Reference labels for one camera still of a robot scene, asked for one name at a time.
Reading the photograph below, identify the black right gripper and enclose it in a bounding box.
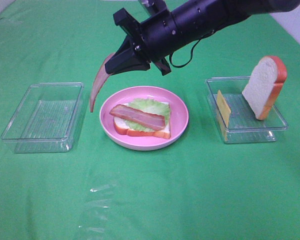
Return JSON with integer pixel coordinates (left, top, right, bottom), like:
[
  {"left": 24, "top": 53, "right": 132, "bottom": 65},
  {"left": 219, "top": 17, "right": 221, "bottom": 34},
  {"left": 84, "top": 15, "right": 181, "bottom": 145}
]
[{"left": 105, "top": 8, "right": 186, "bottom": 76}]

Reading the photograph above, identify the toy bacon strip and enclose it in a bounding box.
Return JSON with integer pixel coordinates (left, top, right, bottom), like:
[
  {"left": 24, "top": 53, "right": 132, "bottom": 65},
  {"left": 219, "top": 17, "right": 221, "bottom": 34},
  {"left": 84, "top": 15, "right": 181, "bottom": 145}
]
[
  {"left": 89, "top": 52, "right": 115, "bottom": 113},
  {"left": 109, "top": 104, "right": 166, "bottom": 131}
]

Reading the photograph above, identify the toy lettuce leaf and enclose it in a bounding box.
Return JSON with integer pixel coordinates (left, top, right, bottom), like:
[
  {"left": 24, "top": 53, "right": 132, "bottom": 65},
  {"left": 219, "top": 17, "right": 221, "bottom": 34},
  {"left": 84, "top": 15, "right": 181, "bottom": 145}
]
[{"left": 114, "top": 98, "right": 171, "bottom": 134}]

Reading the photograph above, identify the toy bread slice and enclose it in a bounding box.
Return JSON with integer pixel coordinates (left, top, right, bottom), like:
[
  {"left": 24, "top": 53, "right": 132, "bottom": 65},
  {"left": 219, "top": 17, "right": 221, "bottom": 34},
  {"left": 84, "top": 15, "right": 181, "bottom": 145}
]
[
  {"left": 242, "top": 55, "right": 288, "bottom": 120},
  {"left": 113, "top": 98, "right": 171, "bottom": 139}
]

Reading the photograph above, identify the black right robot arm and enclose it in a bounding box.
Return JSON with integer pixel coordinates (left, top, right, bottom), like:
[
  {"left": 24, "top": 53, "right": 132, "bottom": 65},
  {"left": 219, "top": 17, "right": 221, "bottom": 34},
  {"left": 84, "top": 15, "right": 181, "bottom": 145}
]
[{"left": 105, "top": 0, "right": 300, "bottom": 75}]

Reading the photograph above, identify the pink round plate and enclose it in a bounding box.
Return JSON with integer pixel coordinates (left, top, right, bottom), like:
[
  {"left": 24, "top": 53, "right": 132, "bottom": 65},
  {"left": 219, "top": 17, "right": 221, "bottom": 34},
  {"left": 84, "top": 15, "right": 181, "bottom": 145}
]
[{"left": 99, "top": 86, "right": 189, "bottom": 151}]

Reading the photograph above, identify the left clear plastic tray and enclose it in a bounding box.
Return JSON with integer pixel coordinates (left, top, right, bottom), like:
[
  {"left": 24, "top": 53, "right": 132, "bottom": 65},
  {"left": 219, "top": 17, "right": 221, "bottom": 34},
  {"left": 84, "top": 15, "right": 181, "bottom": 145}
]
[{"left": 1, "top": 82, "right": 87, "bottom": 154}]

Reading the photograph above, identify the clear plastic tray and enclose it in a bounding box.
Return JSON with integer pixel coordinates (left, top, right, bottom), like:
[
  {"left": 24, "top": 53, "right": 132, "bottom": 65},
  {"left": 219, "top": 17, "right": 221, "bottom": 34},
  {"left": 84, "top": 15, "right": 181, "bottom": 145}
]
[
  {"left": 205, "top": 76, "right": 289, "bottom": 144},
  {"left": 1, "top": 82, "right": 87, "bottom": 154}
]

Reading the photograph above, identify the yellow toy cheese slice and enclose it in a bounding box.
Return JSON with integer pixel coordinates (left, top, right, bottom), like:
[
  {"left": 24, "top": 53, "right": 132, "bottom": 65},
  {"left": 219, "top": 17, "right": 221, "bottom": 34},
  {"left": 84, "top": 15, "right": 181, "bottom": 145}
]
[{"left": 216, "top": 90, "right": 231, "bottom": 142}]

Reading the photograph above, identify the right clear plastic tray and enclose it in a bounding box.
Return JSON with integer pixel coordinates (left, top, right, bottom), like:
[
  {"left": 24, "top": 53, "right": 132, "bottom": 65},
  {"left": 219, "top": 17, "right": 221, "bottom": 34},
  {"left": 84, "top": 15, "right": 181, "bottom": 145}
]
[{"left": 205, "top": 76, "right": 289, "bottom": 144}]

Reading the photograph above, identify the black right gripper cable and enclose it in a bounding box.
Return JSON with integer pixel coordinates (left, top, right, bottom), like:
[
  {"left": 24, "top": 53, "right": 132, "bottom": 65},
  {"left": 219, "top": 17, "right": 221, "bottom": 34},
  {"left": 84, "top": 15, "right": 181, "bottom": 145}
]
[{"left": 168, "top": 31, "right": 216, "bottom": 68}]

